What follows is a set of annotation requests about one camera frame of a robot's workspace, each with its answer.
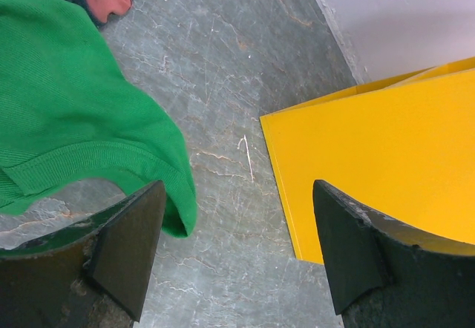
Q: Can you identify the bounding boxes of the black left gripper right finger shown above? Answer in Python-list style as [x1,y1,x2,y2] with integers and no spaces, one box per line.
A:
[312,180,474,327]

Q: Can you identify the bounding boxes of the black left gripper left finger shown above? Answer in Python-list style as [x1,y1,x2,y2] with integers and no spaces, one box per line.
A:
[1,181,166,327]

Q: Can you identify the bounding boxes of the green cloth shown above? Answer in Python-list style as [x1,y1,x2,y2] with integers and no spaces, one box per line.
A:
[1,0,197,237]

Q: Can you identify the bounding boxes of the yellow wooden cabinet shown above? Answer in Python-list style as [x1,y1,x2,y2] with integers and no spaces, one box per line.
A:
[261,58,474,263]

